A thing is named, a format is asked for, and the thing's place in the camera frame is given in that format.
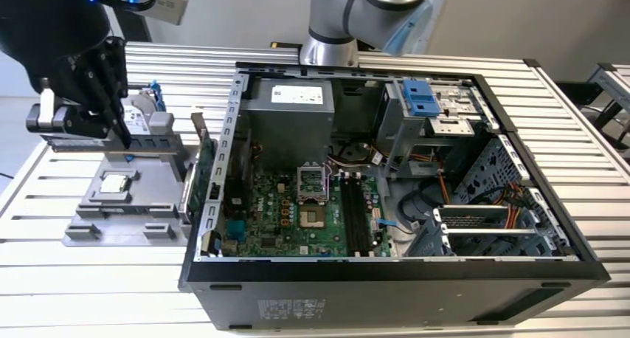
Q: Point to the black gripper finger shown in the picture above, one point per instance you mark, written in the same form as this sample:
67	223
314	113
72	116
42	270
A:
106	79
91	125

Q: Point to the RAM stick with black chips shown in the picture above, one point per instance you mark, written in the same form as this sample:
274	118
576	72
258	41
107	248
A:
153	146
129	207

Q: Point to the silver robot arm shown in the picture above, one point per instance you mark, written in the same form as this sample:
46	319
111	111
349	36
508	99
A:
339	17

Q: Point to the RAM slot with white clips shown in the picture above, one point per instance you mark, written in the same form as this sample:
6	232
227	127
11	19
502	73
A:
366	212
353	212

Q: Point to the hard disk in blue carrier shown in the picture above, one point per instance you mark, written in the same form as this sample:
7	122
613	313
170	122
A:
141	109

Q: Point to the silver CPU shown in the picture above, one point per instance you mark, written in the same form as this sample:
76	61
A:
114	184

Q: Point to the grey parts rack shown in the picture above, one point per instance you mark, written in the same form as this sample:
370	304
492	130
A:
147	183

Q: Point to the green graphics card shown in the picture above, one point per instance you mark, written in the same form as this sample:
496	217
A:
203	168

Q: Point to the grey power supply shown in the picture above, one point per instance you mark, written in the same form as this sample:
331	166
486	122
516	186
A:
290	131

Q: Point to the CPU socket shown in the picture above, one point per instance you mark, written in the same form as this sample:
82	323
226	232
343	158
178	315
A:
313	217

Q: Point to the green motherboard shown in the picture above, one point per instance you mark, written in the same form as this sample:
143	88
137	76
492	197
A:
315	242

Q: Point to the grey metal drive cage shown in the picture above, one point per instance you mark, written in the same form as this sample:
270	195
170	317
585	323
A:
404	138

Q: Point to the blue plastic drive latch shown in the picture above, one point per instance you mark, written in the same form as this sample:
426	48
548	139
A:
417	98

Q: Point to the black PC case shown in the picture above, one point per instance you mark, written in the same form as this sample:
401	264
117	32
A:
345	301

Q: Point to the perforated metal disk bay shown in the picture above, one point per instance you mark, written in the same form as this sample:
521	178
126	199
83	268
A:
473	212

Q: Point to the black vertical post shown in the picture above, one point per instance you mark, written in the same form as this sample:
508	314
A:
135	31

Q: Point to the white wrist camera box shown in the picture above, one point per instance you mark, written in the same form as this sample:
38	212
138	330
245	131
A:
170	6

